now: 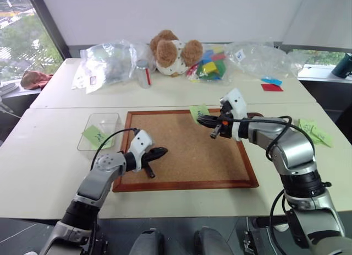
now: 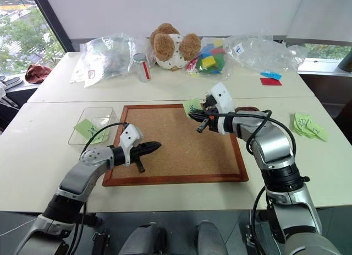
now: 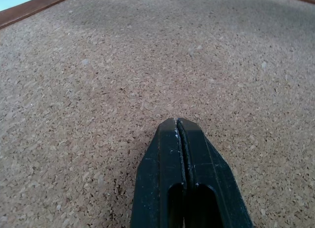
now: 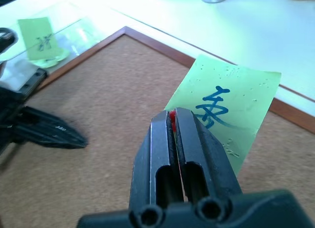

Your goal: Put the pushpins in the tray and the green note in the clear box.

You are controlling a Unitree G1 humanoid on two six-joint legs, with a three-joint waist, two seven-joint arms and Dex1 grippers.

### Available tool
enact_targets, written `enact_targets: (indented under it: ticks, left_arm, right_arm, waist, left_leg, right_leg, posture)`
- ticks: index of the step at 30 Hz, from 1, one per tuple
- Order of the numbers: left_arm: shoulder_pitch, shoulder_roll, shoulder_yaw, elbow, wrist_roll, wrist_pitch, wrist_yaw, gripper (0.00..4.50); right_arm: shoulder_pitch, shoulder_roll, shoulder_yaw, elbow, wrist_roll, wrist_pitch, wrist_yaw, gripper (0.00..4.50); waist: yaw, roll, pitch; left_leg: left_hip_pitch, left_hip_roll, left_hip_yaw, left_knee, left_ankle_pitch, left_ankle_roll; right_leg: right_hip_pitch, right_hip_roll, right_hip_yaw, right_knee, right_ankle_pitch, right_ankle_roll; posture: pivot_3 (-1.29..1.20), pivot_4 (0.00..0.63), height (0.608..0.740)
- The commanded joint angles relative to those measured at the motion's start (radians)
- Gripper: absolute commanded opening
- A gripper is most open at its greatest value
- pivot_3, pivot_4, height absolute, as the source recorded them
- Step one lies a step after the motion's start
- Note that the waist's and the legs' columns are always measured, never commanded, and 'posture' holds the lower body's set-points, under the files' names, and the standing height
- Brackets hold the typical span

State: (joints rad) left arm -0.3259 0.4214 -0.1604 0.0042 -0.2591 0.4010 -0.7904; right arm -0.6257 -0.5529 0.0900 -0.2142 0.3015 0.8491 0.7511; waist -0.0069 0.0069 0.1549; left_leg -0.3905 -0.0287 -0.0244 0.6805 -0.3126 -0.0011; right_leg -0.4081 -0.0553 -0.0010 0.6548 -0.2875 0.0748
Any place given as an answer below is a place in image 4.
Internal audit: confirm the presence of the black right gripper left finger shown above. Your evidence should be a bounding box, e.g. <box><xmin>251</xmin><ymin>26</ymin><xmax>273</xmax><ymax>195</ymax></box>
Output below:
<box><xmin>128</xmin><ymin>109</ymin><xmax>178</xmax><ymax>213</ymax></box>

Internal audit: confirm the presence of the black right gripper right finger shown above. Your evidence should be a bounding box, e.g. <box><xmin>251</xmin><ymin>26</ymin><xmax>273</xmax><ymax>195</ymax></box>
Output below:
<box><xmin>175</xmin><ymin>107</ymin><xmax>244</xmax><ymax>204</ymax></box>

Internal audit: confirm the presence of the pale green paper note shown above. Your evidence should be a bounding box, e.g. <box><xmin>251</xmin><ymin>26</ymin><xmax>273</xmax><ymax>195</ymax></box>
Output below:
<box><xmin>33</xmin><ymin>48</ymin><xmax>70</xmax><ymax>68</ymax></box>

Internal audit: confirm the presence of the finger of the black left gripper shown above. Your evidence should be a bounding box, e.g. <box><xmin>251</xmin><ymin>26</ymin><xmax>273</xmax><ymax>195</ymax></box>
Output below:
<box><xmin>23</xmin><ymin>106</ymin><xmax>89</xmax><ymax>145</ymax></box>
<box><xmin>14</xmin><ymin>123</ymin><xmax>87</xmax><ymax>150</ymax></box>

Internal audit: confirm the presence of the cork board with wooden frame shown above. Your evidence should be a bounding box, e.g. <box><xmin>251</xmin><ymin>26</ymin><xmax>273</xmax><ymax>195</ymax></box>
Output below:
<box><xmin>0</xmin><ymin>26</ymin><xmax>315</xmax><ymax>228</ymax></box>

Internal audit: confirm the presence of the clear plastic box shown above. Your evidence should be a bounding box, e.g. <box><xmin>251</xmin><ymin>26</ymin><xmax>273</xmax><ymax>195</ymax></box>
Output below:
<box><xmin>0</xmin><ymin>1</ymin><xmax>105</xmax><ymax>75</ymax></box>

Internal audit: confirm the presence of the green note with blue writing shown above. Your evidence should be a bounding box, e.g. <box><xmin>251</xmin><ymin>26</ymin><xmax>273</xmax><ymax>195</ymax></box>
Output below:
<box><xmin>163</xmin><ymin>54</ymin><xmax>283</xmax><ymax>177</ymax></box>

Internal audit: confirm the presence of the red pushpin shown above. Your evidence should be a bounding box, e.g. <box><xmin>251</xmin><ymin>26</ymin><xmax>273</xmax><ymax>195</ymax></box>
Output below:
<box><xmin>168</xmin><ymin>109</ymin><xmax>178</xmax><ymax>133</ymax></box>

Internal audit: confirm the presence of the green note with dark writing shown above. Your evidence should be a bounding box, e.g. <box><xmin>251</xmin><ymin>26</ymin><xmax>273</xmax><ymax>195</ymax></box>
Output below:
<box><xmin>17</xmin><ymin>16</ymin><xmax>65</xmax><ymax>62</ymax></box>

